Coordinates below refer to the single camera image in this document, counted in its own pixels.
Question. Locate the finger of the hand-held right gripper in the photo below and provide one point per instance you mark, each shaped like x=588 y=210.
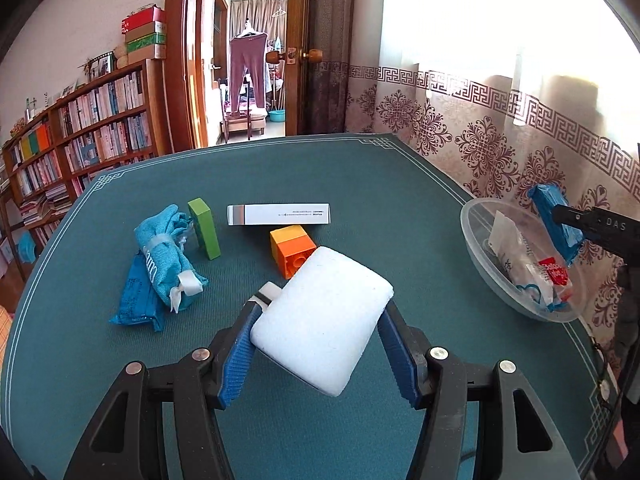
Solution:
x=575 y=219

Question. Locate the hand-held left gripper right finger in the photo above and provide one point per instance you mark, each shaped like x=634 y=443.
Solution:
x=400 y=357

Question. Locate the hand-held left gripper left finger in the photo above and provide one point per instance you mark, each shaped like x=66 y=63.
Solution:
x=240 y=357

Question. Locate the blue plastic packet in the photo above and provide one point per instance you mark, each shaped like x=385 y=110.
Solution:
x=546 y=206
x=132 y=300

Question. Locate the white sponge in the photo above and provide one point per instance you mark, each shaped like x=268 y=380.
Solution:
x=320 y=310

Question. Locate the clear plastic bowl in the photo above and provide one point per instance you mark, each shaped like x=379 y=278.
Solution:
x=477 y=260

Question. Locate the orange toy block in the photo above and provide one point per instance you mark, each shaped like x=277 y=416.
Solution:
x=289 y=250

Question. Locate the teal cloth bundle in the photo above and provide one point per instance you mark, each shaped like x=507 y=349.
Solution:
x=160 y=260

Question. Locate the green toy block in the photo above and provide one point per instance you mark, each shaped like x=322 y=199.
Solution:
x=205 y=230

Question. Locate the white medicine box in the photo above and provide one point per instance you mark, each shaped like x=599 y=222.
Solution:
x=280 y=214

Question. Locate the red label packet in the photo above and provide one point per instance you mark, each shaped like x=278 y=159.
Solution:
x=555 y=274

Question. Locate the clear plastic packet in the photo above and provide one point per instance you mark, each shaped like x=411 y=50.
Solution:
x=507 y=240

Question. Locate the patterned white curtain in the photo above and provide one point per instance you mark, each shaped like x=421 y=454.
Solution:
x=475 y=110

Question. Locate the green table mat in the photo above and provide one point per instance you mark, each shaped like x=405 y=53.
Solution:
x=350 y=185

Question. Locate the wooden stool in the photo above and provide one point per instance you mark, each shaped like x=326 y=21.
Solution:
x=245 y=122

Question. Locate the teal basin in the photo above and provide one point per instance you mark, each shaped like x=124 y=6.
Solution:
x=276 y=116

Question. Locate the wooden bookshelf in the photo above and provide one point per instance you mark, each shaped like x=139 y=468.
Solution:
x=150 y=110

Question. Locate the rows of books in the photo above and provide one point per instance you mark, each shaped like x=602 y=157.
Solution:
x=100 y=130

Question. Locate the purple pants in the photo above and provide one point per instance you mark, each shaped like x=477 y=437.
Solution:
x=246 y=70

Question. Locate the dark brown curtain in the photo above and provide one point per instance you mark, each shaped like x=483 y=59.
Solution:
x=332 y=60

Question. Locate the brass door knob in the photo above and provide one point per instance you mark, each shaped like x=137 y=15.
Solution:
x=314 y=55

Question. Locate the green and white box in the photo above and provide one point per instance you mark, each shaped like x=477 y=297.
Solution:
x=147 y=49

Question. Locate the tan and green box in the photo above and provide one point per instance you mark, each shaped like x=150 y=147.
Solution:
x=147 y=35

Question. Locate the red cardboard box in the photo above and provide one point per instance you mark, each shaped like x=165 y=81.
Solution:
x=142 y=19

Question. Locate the picture frame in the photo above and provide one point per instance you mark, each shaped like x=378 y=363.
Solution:
x=103 y=66

